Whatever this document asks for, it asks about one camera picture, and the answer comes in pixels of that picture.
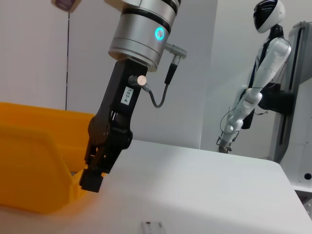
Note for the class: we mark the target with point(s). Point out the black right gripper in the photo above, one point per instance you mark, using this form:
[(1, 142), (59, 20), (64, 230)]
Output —
[(119, 97)]

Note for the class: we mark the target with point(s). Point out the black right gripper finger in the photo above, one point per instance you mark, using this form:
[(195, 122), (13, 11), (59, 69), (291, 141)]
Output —
[(91, 180)]

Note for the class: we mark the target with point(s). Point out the yellow plastic bin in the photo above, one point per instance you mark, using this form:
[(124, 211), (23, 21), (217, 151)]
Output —
[(29, 158)]

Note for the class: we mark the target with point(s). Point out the white black humanoid robot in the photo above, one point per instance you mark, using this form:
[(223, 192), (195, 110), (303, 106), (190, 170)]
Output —
[(268, 56)]

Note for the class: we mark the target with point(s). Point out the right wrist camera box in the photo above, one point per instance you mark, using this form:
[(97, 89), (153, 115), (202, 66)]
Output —
[(65, 5)]

